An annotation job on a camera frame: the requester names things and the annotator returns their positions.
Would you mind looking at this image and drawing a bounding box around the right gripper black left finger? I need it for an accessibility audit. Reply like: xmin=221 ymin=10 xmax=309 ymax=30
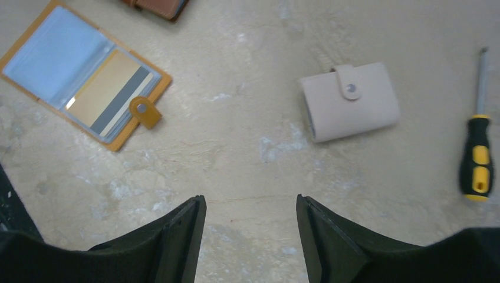
xmin=1 ymin=195 xmax=207 ymax=282

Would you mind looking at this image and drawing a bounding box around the orange card holder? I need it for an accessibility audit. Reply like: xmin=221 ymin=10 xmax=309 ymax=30
xmin=1 ymin=1 xmax=172 ymax=152

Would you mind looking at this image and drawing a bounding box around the yellow black screwdriver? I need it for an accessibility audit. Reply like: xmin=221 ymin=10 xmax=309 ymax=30
xmin=459 ymin=47 xmax=495 ymax=202

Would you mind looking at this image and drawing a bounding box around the light blue credit card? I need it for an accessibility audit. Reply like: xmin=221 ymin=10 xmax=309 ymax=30
xmin=2 ymin=6 xmax=108 ymax=108

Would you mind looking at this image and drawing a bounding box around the grey striped credit card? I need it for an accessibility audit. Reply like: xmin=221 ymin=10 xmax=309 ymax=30
xmin=65 ymin=49 xmax=159 ymax=141

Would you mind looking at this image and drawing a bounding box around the brown leather card holder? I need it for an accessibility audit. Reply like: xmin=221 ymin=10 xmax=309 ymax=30
xmin=122 ymin=0 xmax=188 ymax=22

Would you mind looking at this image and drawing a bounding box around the beige card holder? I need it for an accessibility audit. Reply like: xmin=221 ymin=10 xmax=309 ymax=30
xmin=300 ymin=62 xmax=400 ymax=143

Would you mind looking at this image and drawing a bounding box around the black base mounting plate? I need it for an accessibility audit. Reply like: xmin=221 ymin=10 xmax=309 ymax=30
xmin=0 ymin=166 xmax=44 ymax=241

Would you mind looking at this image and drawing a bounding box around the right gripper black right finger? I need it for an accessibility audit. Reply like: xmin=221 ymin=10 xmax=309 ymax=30
xmin=296 ymin=195 xmax=499 ymax=282

